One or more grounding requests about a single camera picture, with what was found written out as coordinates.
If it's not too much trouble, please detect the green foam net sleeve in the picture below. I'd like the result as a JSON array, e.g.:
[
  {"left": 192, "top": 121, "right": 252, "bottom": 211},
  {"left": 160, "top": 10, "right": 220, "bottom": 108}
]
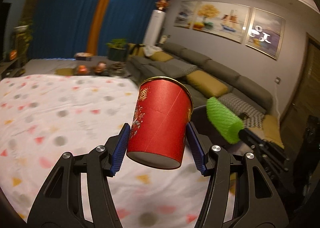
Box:
[{"left": 206, "top": 97, "right": 244, "bottom": 144}]

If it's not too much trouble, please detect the large red paper bucket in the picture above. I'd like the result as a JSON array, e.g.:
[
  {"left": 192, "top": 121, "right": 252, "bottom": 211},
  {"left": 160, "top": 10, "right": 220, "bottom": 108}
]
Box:
[{"left": 126, "top": 76, "right": 194, "bottom": 170}]

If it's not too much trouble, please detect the wooden door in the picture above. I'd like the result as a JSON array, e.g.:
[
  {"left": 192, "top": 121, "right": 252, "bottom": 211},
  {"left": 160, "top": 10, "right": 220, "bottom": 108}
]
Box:
[{"left": 280, "top": 34, "right": 319, "bottom": 151}]

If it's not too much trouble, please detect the patterned white tablecloth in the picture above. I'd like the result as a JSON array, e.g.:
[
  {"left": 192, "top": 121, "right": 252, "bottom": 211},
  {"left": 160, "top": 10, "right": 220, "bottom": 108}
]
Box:
[{"left": 1, "top": 75, "right": 209, "bottom": 227}]

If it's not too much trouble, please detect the yellow cushion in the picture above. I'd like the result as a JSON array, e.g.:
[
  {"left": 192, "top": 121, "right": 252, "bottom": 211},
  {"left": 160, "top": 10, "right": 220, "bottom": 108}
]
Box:
[{"left": 186, "top": 70, "right": 229, "bottom": 98}]

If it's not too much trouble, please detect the grey sofa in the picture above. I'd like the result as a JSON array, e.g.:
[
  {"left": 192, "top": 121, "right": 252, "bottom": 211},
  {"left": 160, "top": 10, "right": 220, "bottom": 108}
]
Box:
[{"left": 126, "top": 42, "right": 284, "bottom": 148}]

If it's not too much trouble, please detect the dark coffee table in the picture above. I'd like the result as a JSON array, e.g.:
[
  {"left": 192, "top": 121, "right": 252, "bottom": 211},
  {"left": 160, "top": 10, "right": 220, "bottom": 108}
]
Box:
[{"left": 22, "top": 52, "right": 132, "bottom": 78}]

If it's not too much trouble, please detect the right framed painting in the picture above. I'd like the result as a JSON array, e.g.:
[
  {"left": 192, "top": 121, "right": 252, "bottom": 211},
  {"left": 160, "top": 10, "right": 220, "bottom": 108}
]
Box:
[{"left": 245, "top": 8, "right": 285, "bottom": 60}]

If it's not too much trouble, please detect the grey tv cabinet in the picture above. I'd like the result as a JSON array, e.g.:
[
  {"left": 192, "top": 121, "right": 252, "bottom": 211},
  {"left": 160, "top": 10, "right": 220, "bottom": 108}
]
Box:
[{"left": 0, "top": 58, "right": 25, "bottom": 80}]

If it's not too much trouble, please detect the orange curtain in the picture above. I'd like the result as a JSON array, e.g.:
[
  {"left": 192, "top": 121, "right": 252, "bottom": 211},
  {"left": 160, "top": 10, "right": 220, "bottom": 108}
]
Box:
[{"left": 86, "top": 0, "right": 110, "bottom": 55}]

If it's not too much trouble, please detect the green potted plant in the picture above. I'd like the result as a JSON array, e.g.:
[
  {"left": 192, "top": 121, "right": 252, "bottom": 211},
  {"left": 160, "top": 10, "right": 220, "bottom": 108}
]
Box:
[{"left": 106, "top": 38, "right": 127, "bottom": 62}]

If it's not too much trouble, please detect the middle sailboat painting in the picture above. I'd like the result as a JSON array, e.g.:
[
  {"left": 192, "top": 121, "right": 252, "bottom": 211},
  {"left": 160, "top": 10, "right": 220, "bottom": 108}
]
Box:
[{"left": 192, "top": 1, "right": 251, "bottom": 43}]

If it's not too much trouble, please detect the plant on stand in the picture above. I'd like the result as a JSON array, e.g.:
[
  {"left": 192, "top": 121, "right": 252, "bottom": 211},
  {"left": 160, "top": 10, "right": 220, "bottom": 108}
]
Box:
[{"left": 14, "top": 19, "right": 33, "bottom": 64}]

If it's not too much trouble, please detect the left landscape painting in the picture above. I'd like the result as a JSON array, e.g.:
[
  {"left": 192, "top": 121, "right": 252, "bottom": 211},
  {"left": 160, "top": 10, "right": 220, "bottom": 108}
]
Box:
[{"left": 174, "top": 1, "right": 197, "bottom": 29}]

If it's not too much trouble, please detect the white standing air conditioner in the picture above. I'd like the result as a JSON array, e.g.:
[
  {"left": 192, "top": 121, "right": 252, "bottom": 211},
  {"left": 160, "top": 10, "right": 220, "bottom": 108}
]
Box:
[{"left": 143, "top": 10, "right": 165, "bottom": 46}]

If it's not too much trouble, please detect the blue curtain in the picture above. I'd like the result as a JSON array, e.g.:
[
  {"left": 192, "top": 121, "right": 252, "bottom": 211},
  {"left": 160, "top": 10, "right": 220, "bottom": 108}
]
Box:
[{"left": 28, "top": 0, "right": 159, "bottom": 59}]

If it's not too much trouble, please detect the red flower decoration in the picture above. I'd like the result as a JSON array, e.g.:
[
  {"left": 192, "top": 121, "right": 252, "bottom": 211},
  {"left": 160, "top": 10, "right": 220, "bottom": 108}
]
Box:
[{"left": 156, "top": 0, "right": 170, "bottom": 12}]

